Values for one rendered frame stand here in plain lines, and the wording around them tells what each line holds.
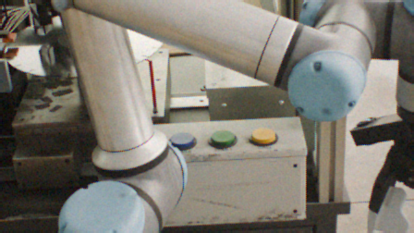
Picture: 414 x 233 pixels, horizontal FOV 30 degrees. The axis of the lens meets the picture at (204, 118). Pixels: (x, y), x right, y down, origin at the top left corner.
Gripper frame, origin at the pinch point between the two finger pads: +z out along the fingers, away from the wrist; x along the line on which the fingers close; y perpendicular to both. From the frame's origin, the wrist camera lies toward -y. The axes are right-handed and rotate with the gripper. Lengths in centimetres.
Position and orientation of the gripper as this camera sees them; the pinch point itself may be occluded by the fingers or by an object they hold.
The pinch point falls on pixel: (401, 223)
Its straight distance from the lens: 111.8
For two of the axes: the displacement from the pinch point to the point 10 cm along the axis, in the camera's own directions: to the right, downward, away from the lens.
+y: 6.4, 3.5, -6.8
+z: 0.6, 8.6, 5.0
